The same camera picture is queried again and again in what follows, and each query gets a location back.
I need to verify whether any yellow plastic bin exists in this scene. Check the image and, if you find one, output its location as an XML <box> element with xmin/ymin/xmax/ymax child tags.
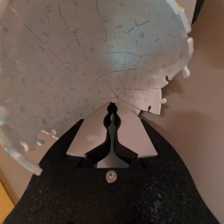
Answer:
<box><xmin>0</xmin><ymin>182</ymin><xmax>15</xmax><ymax>224</ymax></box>

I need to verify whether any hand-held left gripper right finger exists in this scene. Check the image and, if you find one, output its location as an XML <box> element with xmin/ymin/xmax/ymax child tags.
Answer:
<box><xmin>113</xmin><ymin>102</ymin><xmax>158</xmax><ymax>164</ymax></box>

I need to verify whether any colourful puzzle ball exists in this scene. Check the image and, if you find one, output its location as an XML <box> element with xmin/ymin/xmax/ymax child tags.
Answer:
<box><xmin>0</xmin><ymin>0</ymin><xmax>195</xmax><ymax>176</ymax></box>

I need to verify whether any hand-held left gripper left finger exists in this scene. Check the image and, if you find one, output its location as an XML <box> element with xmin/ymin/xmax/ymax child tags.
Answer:
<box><xmin>66</xmin><ymin>102</ymin><xmax>112</xmax><ymax>164</ymax></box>

